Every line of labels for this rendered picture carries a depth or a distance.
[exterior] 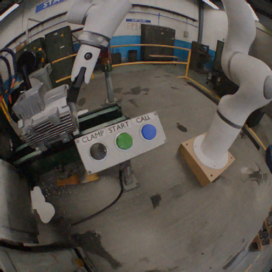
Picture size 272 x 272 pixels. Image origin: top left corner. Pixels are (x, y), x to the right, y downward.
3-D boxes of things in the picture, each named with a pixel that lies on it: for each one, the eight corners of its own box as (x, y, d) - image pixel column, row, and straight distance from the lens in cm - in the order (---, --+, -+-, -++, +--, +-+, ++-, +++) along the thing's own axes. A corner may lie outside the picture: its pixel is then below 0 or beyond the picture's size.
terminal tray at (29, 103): (20, 124, 46) (11, 108, 44) (28, 108, 54) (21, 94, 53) (46, 110, 40) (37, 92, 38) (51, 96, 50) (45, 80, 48)
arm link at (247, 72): (233, 111, 54) (249, 59, 51) (255, 144, 43) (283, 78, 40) (211, 105, 47) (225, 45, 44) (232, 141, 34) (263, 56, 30)
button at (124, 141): (119, 151, 22) (120, 152, 21) (113, 136, 22) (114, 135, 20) (133, 145, 23) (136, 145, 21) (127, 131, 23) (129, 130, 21)
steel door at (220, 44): (226, 79, 721) (234, 42, 719) (225, 79, 712) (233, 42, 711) (212, 70, 772) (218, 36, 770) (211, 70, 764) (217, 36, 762)
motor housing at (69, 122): (40, 159, 51) (12, 124, 42) (43, 128, 64) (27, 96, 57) (82, 143, 44) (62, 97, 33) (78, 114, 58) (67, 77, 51)
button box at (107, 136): (90, 171, 27) (87, 177, 22) (78, 140, 27) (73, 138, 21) (157, 143, 29) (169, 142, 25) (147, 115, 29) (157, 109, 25)
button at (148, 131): (142, 142, 23) (145, 142, 22) (137, 128, 23) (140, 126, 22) (155, 137, 25) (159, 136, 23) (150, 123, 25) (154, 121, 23)
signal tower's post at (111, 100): (107, 106, 80) (99, 42, 67) (104, 100, 86) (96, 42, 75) (118, 102, 81) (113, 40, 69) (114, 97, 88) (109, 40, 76)
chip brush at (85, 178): (58, 189, 55) (57, 188, 54) (57, 178, 57) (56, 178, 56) (101, 179, 48) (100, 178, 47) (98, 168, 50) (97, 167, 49)
